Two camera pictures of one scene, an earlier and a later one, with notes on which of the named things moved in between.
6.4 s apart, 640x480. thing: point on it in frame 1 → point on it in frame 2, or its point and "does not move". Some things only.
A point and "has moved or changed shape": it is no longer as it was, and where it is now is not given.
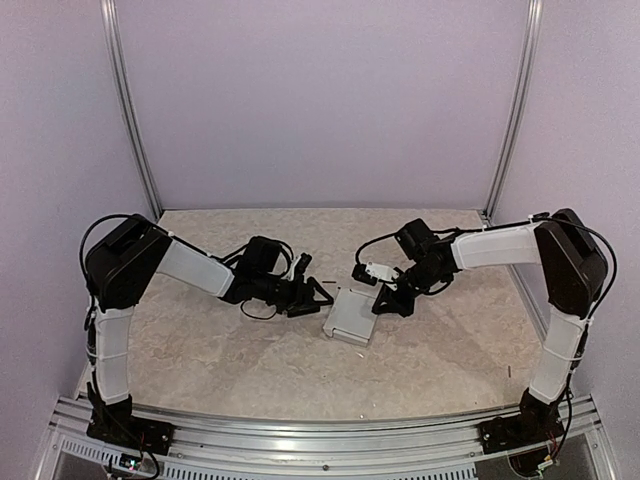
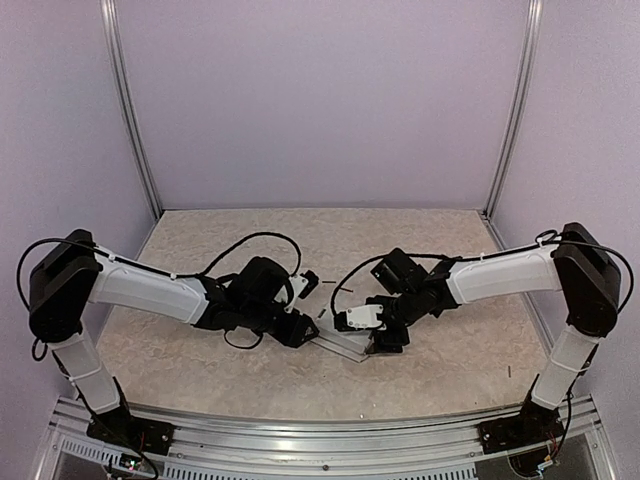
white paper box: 351,319 has moved or changed shape
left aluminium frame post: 118,86 does not move
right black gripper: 394,304 → 388,343
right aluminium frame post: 532,35 does not move
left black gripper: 301,301 → 293,335
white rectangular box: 371,273 → 360,317
